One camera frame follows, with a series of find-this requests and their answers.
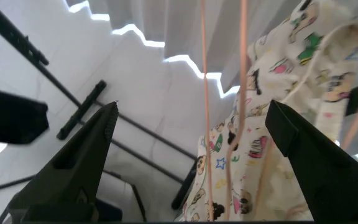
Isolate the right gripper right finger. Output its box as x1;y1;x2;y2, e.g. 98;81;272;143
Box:
264;99;358;223

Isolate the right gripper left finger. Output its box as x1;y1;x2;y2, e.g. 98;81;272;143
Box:
7;100;120;223

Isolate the black garment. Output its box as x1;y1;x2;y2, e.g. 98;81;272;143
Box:
0;86;50;150

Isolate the cream printed garment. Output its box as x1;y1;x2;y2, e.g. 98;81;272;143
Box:
175;0;358;222

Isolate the black clothes rack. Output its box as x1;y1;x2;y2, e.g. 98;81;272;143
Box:
0;0;358;211

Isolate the white curtain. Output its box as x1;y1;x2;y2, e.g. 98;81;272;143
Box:
65;0;304;94

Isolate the black cable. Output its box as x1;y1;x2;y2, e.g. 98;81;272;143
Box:
0;175;37;195

